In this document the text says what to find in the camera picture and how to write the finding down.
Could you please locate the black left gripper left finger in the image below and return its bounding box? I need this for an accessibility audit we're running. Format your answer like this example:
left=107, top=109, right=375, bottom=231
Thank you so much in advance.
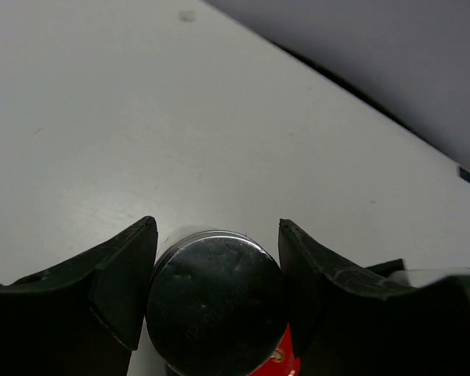
left=0, top=216, right=157, bottom=375

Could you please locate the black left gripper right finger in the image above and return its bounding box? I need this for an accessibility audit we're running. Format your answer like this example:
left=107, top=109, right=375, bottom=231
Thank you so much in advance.
left=278, top=219, right=470, bottom=375

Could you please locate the red-lid orange sauce jar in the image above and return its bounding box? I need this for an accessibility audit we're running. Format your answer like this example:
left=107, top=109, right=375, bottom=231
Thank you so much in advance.
left=253, top=325, right=301, bottom=376

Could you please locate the blue-label silver-lid jar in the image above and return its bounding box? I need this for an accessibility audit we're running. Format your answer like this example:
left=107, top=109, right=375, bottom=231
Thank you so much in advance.
left=146, top=228, right=289, bottom=375

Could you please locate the clear shaker with steel lid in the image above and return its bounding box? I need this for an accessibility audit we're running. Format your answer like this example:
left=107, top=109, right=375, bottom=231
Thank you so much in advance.
left=389, top=267, right=470, bottom=288

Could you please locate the black three-compartment tray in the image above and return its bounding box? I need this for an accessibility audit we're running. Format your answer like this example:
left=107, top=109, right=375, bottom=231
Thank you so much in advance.
left=367, top=258, right=406, bottom=278

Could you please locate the small tape scrap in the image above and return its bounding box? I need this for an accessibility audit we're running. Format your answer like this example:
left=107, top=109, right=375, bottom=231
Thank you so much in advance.
left=178, top=9, right=197, bottom=23

